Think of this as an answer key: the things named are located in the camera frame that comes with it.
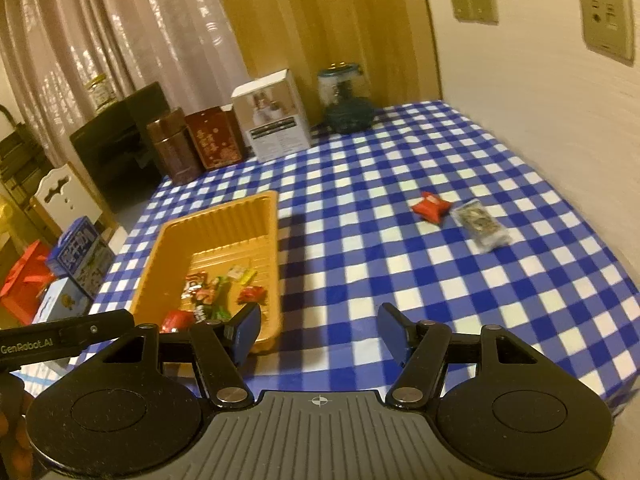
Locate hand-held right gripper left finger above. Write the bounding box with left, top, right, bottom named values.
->
left=87, top=304, right=263, bottom=411

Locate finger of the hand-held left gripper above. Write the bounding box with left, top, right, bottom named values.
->
left=57, top=309, right=137, bottom=357

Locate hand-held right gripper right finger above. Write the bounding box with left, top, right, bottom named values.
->
left=377, top=302, right=551, bottom=411

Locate small red candy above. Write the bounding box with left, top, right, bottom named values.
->
left=236, top=284, right=267, bottom=306

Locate long green snack packet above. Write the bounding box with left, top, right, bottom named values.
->
left=199, top=276, right=232, bottom=322

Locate red gold-print candy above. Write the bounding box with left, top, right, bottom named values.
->
left=160, top=309, right=197, bottom=334

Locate dark red white candy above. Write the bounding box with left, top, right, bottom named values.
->
left=184, top=271, right=210, bottom=298

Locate orange plastic tray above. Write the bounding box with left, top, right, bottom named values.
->
left=129, top=190, right=285, bottom=356

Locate person's left hand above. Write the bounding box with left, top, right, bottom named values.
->
left=0, top=402, right=32, bottom=468

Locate pale blue box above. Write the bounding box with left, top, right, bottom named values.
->
left=31, top=277, right=91, bottom=326

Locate red bag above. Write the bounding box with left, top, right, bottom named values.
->
left=0, top=240, right=53, bottom=326

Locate blue printed carton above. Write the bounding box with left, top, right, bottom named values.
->
left=46, top=216, right=115, bottom=301

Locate blue checkered tablecloth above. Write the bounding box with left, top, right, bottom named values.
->
left=20, top=100, right=640, bottom=411

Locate red snack packet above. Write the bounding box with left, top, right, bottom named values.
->
left=411, top=191, right=453, bottom=223

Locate white carved chair back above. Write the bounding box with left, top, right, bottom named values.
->
left=32, top=160, right=106, bottom=233

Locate clear packet of grey snack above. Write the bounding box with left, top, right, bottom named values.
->
left=450, top=199, right=513, bottom=252

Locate black cabinet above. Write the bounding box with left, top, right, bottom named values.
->
left=70, top=82, right=171, bottom=213

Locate dark slatted rack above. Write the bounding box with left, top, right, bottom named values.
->
left=0, top=105, right=53, bottom=211

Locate dark red patterned box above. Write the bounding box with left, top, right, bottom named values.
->
left=185, top=106, right=247, bottom=171

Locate brown cylindrical canister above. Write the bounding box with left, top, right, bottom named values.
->
left=146, top=107, right=203, bottom=186

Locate white printed carton box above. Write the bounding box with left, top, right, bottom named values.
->
left=231, top=68, right=312, bottom=163

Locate green glass jar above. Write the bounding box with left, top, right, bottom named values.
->
left=317, top=61, right=375, bottom=135

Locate labelled glass jar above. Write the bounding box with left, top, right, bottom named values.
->
left=84, top=74, right=117, bottom=111

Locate pale curtain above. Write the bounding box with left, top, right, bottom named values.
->
left=0, top=0, right=248, bottom=171

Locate beige wall socket plate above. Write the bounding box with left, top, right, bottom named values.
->
left=578, top=0, right=636, bottom=66

